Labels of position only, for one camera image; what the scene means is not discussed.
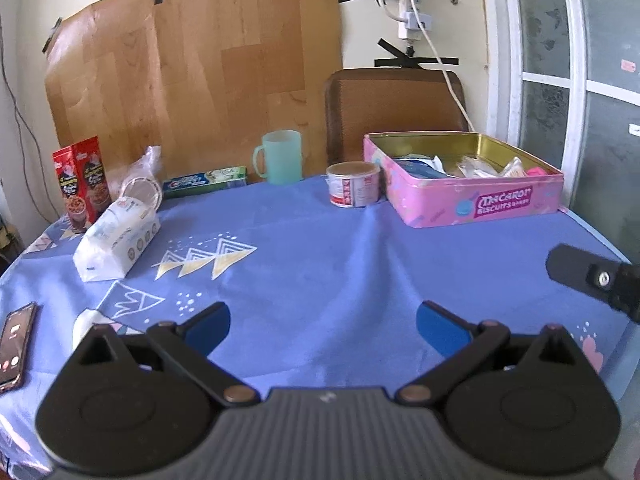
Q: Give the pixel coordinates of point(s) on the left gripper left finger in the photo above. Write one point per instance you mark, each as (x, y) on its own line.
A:
(131, 404)

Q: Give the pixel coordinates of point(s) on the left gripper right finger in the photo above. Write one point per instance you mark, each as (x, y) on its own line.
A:
(528, 404)

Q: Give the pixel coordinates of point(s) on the pink fluffy scrunchie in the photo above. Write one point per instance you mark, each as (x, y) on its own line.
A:
(536, 172)

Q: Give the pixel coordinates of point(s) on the bagged white badge reel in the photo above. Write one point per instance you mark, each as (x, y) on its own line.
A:
(514, 169)

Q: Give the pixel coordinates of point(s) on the cotton swab bag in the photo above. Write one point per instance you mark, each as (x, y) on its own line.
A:
(474, 167)

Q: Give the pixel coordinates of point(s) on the blue face mask pack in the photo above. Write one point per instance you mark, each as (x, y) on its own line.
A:
(421, 170)

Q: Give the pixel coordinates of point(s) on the smartphone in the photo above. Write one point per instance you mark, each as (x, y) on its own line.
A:
(15, 337)

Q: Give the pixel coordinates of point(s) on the white tissue pack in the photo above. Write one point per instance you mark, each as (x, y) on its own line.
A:
(115, 242)

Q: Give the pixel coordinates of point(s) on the pink macaron biscuit tin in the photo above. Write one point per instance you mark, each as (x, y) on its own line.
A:
(423, 203)

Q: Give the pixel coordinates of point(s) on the bagged plastic lids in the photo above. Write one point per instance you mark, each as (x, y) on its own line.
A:
(142, 179)

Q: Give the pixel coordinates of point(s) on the blue patterned tablecloth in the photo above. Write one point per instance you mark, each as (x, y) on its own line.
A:
(319, 296)

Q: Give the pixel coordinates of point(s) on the toothpaste box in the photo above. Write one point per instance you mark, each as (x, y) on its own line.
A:
(205, 182)

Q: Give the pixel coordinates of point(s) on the red snack box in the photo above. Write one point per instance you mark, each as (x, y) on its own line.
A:
(82, 180)

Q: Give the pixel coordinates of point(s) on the white framed glass door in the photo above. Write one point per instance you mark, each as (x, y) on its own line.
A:
(564, 85)

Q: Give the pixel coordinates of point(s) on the white red paper cup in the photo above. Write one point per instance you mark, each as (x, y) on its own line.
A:
(353, 184)

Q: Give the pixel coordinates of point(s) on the teal plastic mug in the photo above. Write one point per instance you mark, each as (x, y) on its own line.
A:
(278, 159)

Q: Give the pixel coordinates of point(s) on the brown woven tray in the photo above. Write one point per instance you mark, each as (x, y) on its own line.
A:
(372, 100)

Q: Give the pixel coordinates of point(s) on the white power strip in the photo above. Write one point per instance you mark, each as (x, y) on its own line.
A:
(414, 19)

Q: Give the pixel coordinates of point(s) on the wood pattern board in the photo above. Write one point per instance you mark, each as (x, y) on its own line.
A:
(204, 80)

